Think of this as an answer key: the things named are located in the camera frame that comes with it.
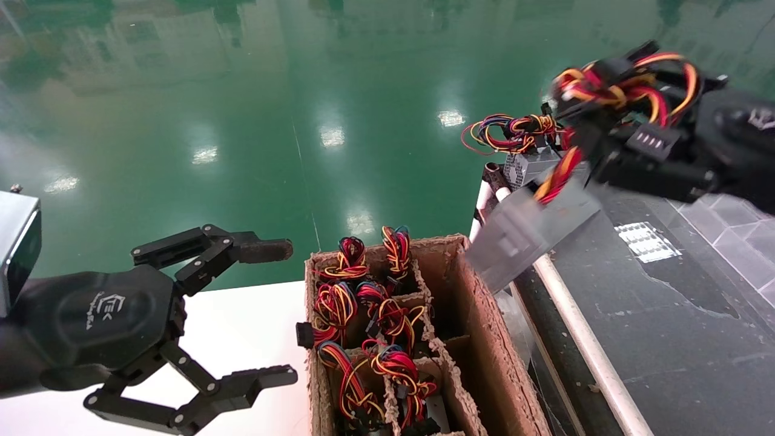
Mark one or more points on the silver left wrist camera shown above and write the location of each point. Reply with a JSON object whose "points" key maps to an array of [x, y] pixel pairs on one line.
{"points": [[18, 242]]}

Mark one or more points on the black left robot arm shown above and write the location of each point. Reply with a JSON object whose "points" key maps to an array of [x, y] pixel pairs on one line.
{"points": [[15, 363]]}

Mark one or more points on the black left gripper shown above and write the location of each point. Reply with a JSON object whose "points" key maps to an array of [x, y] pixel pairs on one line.
{"points": [[97, 315]]}

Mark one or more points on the clear plastic film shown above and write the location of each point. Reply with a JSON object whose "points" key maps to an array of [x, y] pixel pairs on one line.
{"points": [[514, 327]]}

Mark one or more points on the white conveyor frame tube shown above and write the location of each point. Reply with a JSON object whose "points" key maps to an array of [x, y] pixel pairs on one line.
{"points": [[484, 206]]}

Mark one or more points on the brown cardboard divider box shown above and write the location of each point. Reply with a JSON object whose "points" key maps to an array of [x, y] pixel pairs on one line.
{"points": [[484, 339]]}

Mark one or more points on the black conveyor belt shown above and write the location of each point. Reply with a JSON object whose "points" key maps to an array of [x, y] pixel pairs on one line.
{"points": [[666, 339]]}

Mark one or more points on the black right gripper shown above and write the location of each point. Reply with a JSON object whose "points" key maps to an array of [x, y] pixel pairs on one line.
{"points": [[745, 139]]}

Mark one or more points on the white conveyor side rail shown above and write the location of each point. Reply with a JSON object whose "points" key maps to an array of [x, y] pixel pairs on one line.
{"points": [[581, 339]]}

